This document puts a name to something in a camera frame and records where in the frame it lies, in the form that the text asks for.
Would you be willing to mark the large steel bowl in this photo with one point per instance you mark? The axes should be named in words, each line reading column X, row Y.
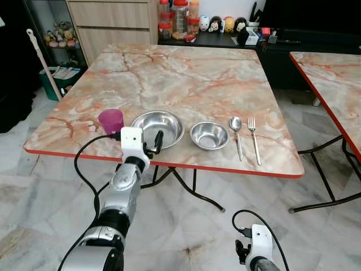
column 163, row 125

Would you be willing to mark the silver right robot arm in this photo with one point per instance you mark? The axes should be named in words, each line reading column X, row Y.
column 264, row 265

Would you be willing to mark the purple plastic cup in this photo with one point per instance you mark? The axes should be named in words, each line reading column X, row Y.
column 111, row 121

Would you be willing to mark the small steel bowl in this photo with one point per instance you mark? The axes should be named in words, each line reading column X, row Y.
column 209, row 135

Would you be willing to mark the marble-print folding table with tableware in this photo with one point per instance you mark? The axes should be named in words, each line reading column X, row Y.
column 186, row 79

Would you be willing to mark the steel spoon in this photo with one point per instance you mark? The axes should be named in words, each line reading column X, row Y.
column 236, row 124

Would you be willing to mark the green bin with papers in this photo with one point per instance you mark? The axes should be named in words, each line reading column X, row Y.
column 62, row 82

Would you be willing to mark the red-lidded snack jar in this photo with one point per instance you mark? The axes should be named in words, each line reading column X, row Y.
column 164, row 22
column 179, row 20

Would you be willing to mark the light wooden drawer cabinet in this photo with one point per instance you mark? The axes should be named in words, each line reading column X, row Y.
column 113, row 28

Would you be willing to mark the white plush figurine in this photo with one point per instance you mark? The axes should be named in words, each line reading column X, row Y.
column 204, row 24

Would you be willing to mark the orange snack jar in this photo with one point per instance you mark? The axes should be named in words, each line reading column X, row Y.
column 194, row 17

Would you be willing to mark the black mouse plush figurine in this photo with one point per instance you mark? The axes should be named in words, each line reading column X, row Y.
column 216, row 25

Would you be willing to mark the yellow plush figurine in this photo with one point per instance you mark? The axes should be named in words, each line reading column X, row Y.
column 229, row 25

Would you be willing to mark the dark plush figurine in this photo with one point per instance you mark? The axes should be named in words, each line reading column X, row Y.
column 241, row 25

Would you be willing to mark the cluster of small toys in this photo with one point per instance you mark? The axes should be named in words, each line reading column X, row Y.
column 61, row 35

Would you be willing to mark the empty marble-print folding table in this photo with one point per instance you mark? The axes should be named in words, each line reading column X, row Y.
column 335, row 79

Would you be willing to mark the dark shelf unit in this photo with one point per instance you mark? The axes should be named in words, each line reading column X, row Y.
column 36, row 14

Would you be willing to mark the black television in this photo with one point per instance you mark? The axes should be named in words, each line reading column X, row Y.
column 316, row 17

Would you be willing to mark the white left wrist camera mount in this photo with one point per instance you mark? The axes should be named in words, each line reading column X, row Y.
column 132, row 141

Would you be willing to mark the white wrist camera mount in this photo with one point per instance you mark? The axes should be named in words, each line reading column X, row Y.
column 132, row 141
column 260, row 240

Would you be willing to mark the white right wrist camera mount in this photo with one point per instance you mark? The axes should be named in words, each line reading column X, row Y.
column 260, row 240

